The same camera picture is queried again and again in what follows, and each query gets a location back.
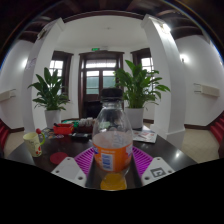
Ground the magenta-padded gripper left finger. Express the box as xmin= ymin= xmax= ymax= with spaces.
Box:
xmin=50 ymin=146 xmax=102 ymax=190

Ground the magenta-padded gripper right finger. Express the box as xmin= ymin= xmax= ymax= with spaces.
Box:
xmin=126 ymin=145 xmax=176 ymax=190

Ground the orange drink bottle black cap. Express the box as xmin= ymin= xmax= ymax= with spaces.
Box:
xmin=91 ymin=87 xmax=134 ymax=192

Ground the black rectangular case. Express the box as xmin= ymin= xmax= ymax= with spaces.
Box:
xmin=71 ymin=132 xmax=92 ymax=140

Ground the white printed magazine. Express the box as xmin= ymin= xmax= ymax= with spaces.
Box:
xmin=132 ymin=129 xmax=158 ymax=144

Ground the red box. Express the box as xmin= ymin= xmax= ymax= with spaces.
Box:
xmin=53 ymin=123 xmax=75 ymax=136

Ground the brown box of white cups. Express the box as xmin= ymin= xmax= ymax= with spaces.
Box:
xmin=78 ymin=117 xmax=96 ymax=134

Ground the black chair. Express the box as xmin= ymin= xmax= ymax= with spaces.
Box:
xmin=83 ymin=99 xmax=104 ymax=119

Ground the red carpeted staircase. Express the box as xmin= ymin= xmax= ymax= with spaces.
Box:
xmin=209 ymin=111 xmax=224 ymax=144
xmin=0 ymin=119 xmax=10 ymax=151

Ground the potted plant in white pot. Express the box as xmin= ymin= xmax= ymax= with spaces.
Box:
xmin=114 ymin=59 xmax=171 ymax=130
xmin=27 ymin=67 xmax=72 ymax=129

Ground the dark wooden double door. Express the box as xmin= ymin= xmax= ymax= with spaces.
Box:
xmin=78 ymin=50 xmax=125 ymax=119

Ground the dark-framed window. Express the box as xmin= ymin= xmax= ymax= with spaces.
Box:
xmin=49 ymin=50 xmax=74 ymax=98
xmin=130 ymin=47 xmax=156 ymax=75

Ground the white wall-mounted unit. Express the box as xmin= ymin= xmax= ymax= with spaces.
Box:
xmin=193 ymin=83 xmax=221 ymax=98
xmin=0 ymin=89 xmax=17 ymax=103

